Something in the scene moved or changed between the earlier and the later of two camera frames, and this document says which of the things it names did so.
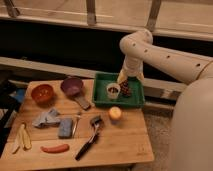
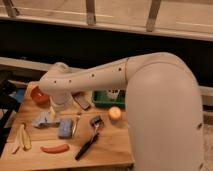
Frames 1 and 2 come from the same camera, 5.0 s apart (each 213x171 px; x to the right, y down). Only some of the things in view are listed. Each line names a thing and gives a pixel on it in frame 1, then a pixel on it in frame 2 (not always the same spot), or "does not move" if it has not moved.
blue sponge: (65, 128) does not move
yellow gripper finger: (122, 76) to (52, 113)
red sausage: (55, 149) does not move
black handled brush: (96, 123) does not move
